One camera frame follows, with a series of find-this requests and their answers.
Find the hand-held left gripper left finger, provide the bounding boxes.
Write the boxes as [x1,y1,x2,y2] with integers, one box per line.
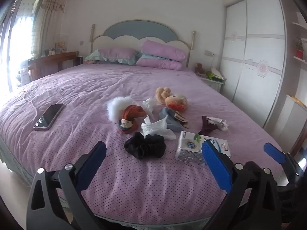
[26,141,107,230]

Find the white sock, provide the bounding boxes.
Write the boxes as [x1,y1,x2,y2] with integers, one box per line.
[207,116,228,132]

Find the white wall shelves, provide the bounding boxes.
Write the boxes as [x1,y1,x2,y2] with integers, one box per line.
[291,21,307,65]

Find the black socks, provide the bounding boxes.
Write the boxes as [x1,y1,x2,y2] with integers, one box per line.
[124,132,166,160]

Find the tan plush monkey toy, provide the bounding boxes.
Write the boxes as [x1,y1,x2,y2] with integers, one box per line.
[155,87,188,112]

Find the orange brown sock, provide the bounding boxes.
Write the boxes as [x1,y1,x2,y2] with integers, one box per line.
[118,105,147,134]

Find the green and white packet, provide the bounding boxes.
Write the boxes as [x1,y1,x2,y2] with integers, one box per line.
[206,67,226,81]

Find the white fluffy ball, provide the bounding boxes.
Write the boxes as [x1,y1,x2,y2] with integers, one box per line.
[106,96,135,122]

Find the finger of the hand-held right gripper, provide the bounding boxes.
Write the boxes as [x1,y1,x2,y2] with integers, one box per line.
[263,143,301,173]

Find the large white tissue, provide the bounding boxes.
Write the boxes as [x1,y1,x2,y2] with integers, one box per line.
[141,116,177,140]

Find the white sliding wardrobe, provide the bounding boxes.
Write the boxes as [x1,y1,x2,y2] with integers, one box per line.
[219,0,287,129]

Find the maroon sock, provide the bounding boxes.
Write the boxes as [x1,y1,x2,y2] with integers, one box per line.
[198,115,217,136]

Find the green bed skirt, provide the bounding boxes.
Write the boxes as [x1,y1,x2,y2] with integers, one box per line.
[0,136,243,229]

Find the wooden desk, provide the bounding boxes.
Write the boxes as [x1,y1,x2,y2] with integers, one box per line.
[27,51,79,81]

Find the white nightstand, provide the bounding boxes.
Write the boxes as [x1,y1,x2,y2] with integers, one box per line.
[198,73,226,93]

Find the light blue pillow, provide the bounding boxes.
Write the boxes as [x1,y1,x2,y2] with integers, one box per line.
[139,54,169,61]

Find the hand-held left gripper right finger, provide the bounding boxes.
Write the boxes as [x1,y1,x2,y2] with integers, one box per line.
[201,140,280,230]

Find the beige patterned curtain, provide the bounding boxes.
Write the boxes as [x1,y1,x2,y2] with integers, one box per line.
[40,0,69,58]

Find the flat purple pillow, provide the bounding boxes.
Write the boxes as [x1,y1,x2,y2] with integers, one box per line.
[98,48,139,63]

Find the brown striped sock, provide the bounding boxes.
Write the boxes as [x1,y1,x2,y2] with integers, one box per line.
[174,111,189,128]

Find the glass balcony door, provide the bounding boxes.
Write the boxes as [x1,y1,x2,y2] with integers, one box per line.
[0,0,46,96]

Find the small crumpled white tissue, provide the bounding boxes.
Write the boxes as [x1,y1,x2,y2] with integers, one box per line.
[143,98,157,119]

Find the teal frilled pillow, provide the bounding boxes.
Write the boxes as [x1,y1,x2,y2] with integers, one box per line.
[85,49,142,65]

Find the grey blue sock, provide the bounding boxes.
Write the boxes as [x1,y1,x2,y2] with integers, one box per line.
[158,107,184,132]

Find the black smartphone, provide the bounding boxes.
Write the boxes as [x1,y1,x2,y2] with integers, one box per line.
[33,103,65,131]

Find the red potted plant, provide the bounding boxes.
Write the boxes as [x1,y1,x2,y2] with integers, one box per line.
[295,37,305,59]

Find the brown plush toy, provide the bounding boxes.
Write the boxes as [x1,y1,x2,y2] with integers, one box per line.
[194,63,206,75]

